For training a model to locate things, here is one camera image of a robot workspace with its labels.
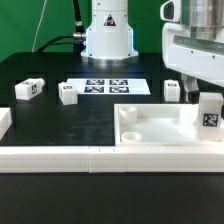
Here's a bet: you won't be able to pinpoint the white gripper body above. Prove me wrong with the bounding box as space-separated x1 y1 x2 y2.
160 0 224 87

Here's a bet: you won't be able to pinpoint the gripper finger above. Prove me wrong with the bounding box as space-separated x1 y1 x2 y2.
181 74 200 104

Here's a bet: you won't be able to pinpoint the white square tabletop part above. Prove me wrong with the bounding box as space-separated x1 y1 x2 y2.
114 104 224 145

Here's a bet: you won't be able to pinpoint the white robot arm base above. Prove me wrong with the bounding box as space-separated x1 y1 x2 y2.
81 0 138 66

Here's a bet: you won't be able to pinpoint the white marker tag sheet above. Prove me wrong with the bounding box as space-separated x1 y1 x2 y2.
67 78 151 95

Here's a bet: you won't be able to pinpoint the black cables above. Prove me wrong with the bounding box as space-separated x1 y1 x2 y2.
35 0 88 55

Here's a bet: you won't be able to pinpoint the white thin cable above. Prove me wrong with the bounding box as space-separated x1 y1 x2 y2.
31 0 48 53

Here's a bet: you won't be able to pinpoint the white left fence wall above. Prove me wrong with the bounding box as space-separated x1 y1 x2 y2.
0 108 12 140

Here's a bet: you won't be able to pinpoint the white fence wall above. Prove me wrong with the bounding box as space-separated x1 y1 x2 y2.
0 108 12 140
0 145 224 173

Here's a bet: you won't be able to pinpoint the white front fence wall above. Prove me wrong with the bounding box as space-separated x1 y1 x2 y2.
0 145 224 173

